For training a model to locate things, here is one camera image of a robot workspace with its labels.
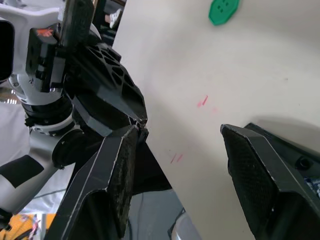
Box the white sneaker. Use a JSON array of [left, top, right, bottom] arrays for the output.
[[109, 8, 123, 29]]

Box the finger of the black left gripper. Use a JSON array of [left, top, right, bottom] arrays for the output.
[[63, 43, 149, 137], [59, 0, 95, 47]]

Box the green plastic disc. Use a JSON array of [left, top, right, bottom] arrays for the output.
[[208, 0, 241, 26]]

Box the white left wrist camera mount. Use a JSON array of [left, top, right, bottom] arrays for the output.
[[0, 0, 63, 86]]

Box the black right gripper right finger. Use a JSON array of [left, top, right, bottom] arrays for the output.
[[220, 123, 320, 240]]

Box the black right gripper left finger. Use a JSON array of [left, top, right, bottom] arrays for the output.
[[47, 124, 139, 240]]

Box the orange patterned box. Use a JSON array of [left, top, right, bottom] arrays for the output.
[[0, 213, 58, 240]]

